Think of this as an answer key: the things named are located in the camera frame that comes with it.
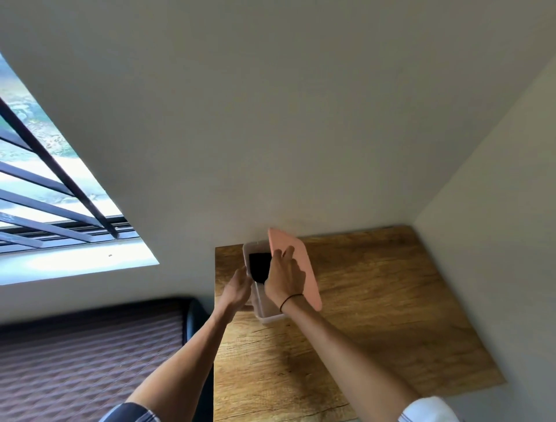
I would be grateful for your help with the person's left hand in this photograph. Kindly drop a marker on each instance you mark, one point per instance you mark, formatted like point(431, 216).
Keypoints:
point(236, 291)

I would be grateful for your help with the person's right hand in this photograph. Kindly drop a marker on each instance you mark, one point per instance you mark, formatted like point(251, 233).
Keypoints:
point(283, 278)

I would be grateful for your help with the person's right thumb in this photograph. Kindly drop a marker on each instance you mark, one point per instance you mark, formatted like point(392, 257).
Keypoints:
point(275, 261)

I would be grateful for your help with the person's left thumb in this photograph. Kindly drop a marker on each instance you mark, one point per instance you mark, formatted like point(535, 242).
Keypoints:
point(246, 278)

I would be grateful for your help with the clear plastic container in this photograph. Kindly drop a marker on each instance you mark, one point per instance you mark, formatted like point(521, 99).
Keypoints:
point(260, 295)

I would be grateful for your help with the pink plastic lid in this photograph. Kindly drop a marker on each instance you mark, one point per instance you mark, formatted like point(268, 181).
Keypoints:
point(299, 267)

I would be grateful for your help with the person's left forearm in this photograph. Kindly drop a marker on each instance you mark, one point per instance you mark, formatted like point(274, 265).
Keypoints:
point(182, 369)

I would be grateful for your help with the person's right forearm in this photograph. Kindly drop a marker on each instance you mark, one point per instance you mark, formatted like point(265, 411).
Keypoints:
point(347, 361)

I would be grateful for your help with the black item in container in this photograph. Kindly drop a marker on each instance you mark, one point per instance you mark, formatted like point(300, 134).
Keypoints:
point(259, 266)

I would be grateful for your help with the wooden table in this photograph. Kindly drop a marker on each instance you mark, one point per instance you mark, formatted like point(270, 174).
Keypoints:
point(360, 321)

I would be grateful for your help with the bed with patterned cover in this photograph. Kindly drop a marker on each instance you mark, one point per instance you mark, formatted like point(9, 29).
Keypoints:
point(91, 361)

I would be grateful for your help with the plaid shirt sleeve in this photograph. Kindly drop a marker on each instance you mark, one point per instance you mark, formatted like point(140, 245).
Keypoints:
point(130, 413)

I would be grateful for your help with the white shirt sleeve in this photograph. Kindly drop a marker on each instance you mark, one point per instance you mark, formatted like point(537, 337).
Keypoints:
point(428, 411)

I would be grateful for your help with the window with black bars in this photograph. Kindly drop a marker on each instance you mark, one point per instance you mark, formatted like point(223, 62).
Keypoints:
point(47, 182)

